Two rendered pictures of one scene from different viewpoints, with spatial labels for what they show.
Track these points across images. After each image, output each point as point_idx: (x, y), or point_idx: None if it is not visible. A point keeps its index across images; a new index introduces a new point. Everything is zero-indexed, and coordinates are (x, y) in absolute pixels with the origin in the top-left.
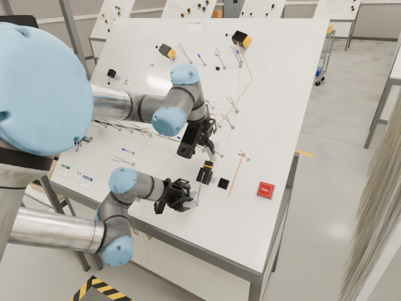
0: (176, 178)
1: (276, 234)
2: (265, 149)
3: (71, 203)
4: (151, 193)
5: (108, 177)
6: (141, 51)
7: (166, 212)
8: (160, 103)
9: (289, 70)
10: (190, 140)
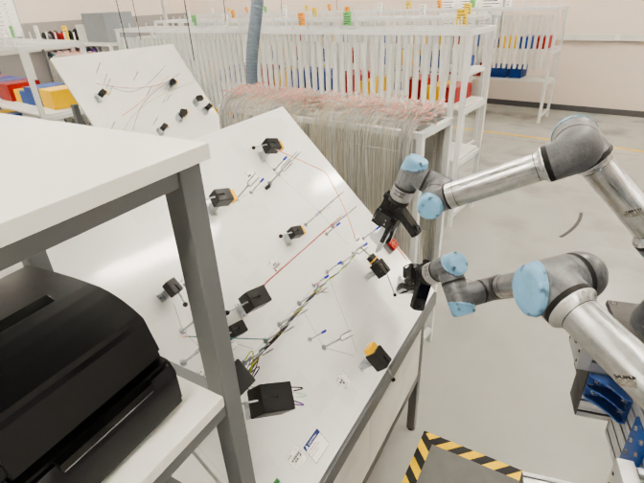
0: (356, 306)
1: None
2: (359, 222)
3: None
4: None
5: (325, 396)
6: (150, 230)
7: (384, 337)
8: (446, 180)
9: (307, 157)
10: (411, 218)
